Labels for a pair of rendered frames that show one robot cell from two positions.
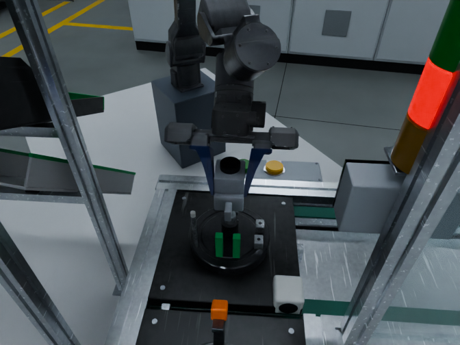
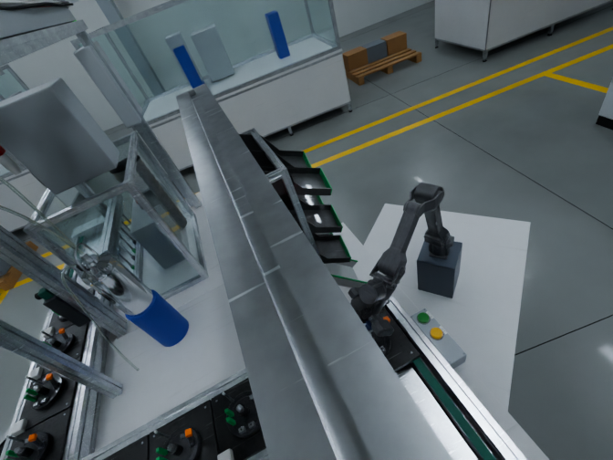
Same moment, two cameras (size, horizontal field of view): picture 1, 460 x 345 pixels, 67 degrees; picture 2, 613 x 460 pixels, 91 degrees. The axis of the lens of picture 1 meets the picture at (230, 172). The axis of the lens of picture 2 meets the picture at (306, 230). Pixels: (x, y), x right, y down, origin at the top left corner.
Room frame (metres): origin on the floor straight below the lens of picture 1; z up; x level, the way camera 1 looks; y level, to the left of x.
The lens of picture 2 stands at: (0.21, -0.49, 2.06)
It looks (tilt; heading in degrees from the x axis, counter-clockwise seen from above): 42 degrees down; 77
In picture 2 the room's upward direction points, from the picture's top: 22 degrees counter-clockwise
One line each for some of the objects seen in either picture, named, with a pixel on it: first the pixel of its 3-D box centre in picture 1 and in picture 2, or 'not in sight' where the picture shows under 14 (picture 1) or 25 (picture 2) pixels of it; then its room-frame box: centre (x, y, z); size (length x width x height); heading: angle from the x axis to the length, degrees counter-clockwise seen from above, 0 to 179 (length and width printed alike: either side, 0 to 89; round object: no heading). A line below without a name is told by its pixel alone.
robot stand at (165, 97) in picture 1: (190, 118); (439, 266); (0.81, 0.11, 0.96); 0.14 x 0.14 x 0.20; 33
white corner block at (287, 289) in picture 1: (287, 294); not in sight; (0.29, -0.09, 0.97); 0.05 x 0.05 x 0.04; 86
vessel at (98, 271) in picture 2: not in sight; (111, 278); (-0.36, 0.66, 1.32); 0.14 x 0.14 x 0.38
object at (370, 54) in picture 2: not in sight; (379, 57); (3.84, 4.65, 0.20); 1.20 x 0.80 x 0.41; 168
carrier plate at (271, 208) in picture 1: (229, 244); (371, 343); (0.39, 0.00, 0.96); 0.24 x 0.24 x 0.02; 86
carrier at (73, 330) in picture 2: not in sight; (54, 343); (-0.89, 0.86, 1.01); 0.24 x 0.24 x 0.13; 86
